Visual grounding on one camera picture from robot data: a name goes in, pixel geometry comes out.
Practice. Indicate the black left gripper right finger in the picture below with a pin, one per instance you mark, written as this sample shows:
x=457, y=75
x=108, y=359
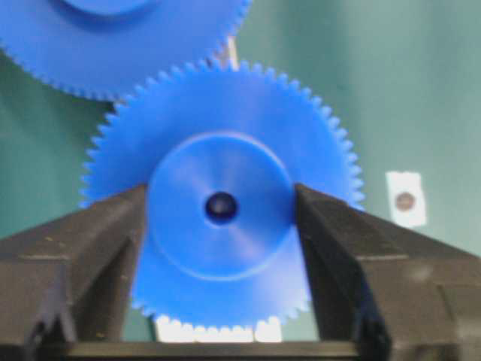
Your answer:
x=394, y=293

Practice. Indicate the large blue plastic gear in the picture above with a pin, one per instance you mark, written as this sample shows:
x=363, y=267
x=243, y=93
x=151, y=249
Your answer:
x=101, y=50

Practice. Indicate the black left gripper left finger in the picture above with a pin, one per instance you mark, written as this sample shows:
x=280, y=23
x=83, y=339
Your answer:
x=71, y=277

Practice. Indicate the small blue plastic gear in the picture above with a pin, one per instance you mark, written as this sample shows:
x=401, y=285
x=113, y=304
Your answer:
x=220, y=152

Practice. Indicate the white tape marker with dot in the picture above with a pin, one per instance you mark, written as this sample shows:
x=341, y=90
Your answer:
x=407, y=204

